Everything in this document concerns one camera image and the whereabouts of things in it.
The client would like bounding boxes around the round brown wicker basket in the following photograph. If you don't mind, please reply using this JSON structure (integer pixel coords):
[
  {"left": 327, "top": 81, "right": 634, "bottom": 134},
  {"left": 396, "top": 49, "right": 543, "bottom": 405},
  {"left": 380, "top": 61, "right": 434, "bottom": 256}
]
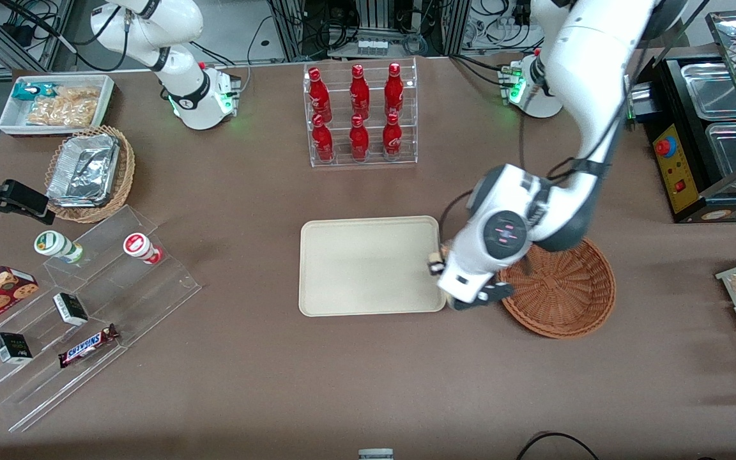
[{"left": 494, "top": 237, "right": 617, "bottom": 339}]

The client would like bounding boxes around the black food warmer appliance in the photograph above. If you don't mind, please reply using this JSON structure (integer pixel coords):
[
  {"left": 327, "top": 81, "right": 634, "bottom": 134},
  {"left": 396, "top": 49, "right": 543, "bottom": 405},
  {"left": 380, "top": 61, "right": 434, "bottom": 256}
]
[{"left": 629, "top": 10, "right": 736, "bottom": 224}]

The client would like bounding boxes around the clear bag of crackers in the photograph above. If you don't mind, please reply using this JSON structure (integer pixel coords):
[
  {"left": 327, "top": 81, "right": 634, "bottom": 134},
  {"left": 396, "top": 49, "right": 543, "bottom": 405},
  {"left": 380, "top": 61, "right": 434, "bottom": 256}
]
[{"left": 26, "top": 86, "right": 102, "bottom": 128}]

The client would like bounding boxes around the brown Snickers bar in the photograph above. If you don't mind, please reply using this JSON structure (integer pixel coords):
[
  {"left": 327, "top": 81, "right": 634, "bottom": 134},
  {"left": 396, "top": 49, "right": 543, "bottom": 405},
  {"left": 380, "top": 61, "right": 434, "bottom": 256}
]
[{"left": 57, "top": 323, "right": 120, "bottom": 369}]

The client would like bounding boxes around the stack of foil containers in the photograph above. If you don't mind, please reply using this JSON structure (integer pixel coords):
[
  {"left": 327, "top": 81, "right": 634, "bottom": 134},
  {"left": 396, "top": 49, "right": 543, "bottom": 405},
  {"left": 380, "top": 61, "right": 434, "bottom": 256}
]
[{"left": 46, "top": 133, "right": 121, "bottom": 208}]

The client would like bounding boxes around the black floor cable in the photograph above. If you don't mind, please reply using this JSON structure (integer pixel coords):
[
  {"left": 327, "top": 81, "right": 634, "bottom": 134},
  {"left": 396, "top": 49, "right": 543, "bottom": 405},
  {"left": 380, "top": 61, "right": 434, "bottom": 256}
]
[{"left": 514, "top": 432, "right": 601, "bottom": 460}]

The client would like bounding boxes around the teal snack packet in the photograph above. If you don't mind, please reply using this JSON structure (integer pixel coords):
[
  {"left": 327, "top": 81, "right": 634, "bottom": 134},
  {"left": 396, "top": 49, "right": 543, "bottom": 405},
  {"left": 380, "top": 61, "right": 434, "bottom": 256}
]
[{"left": 11, "top": 82, "right": 57, "bottom": 103}]

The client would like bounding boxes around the beige rectangular serving tray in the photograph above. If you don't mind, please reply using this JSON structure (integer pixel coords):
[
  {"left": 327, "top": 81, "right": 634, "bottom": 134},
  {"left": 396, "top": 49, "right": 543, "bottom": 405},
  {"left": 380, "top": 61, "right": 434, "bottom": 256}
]
[{"left": 298, "top": 215, "right": 447, "bottom": 318}]

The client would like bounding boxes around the clear acrylic stepped shelf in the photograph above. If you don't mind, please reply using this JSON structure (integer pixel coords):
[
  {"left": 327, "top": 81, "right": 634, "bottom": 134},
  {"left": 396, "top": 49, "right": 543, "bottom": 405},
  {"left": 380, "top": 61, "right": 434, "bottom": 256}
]
[{"left": 0, "top": 204, "right": 203, "bottom": 434}]

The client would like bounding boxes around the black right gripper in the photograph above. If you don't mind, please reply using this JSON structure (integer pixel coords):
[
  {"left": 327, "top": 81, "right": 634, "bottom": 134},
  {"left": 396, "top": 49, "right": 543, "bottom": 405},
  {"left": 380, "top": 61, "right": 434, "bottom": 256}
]
[{"left": 0, "top": 160, "right": 56, "bottom": 226}]

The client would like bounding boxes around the green lid yogurt cup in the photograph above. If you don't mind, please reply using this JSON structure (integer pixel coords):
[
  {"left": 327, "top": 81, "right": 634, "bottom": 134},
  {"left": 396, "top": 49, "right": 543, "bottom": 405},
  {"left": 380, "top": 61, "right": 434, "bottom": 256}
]
[{"left": 33, "top": 230, "right": 85, "bottom": 265}]

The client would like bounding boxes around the oval light wicker basket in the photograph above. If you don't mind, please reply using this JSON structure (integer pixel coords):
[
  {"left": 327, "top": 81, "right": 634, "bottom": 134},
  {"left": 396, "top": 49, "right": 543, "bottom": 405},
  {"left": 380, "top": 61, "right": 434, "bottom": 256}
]
[{"left": 43, "top": 125, "right": 137, "bottom": 224}]

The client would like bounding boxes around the small black carton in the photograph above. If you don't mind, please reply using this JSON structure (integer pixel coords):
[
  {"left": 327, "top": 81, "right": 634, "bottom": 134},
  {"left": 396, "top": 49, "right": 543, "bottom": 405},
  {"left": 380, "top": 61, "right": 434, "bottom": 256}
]
[
  {"left": 0, "top": 332, "right": 34, "bottom": 365},
  {"left": 52, "top": 292, "right": 89, "bottom": 327}
]

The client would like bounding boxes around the red soda bottle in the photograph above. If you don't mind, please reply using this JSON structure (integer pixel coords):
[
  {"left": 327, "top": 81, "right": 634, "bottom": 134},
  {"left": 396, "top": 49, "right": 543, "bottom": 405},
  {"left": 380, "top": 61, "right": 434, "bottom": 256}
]
[
  {"left": 381, "top": 113, "right": 403, "bottom": 158},
  {"left": 384, "top": 62, "right": 405, "bottom": 119},
  {"left": 312, "top": 114, "right": 335, "bottom": 162},
  {"left": 349, "top": 64, "right": 371, "bottom": 121},
  {"left": 349, "top": 114, "right": 371, "bottom": 161},
  {"left": 308, "top": 67, "right": 334, "bottom": 123}
]

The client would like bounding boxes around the red lid yogurt cup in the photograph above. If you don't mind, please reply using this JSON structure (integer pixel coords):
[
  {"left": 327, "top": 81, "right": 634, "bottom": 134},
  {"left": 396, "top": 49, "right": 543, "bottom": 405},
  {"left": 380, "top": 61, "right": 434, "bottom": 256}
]
[{"left": 122, "top": 232, "right": 165, "bottom": 266}]

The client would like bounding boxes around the clear acrylic bottle rack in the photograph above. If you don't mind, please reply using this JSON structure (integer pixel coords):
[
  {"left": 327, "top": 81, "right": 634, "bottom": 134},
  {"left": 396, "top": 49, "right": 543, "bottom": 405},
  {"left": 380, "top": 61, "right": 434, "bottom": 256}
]
[{"left": 303, "top": 57, "right": 419, "bottom": 169}]

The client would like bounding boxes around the white rectangular snack bin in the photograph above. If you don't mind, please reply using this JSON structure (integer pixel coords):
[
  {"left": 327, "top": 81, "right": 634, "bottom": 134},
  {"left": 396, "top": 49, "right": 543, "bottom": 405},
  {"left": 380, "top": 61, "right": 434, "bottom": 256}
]
[{"left": 0, "top": 74, "right": 116, "bottom": 137}]

